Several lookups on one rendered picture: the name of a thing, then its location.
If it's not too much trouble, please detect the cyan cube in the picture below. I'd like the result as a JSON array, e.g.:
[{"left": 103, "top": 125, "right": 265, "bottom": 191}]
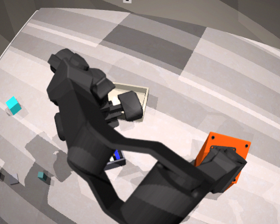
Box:
[{"left": 6, "top": 96, "right": 22, "bottom": 115}]

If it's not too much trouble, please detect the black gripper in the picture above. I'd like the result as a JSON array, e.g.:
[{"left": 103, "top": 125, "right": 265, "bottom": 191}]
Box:
[{"left": 54, "top": 91, "right": 144, "bottom": 141}]

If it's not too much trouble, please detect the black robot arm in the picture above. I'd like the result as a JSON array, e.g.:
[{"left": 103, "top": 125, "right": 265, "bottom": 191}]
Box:
[{"left": 46, "top": 48, "right": 247, "bottom": 224}]

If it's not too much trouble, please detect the small teal cube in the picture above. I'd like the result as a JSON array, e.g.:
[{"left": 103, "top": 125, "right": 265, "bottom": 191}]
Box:
[{"left": 38, "top": 172, "right": 47, "bottom": 181}]

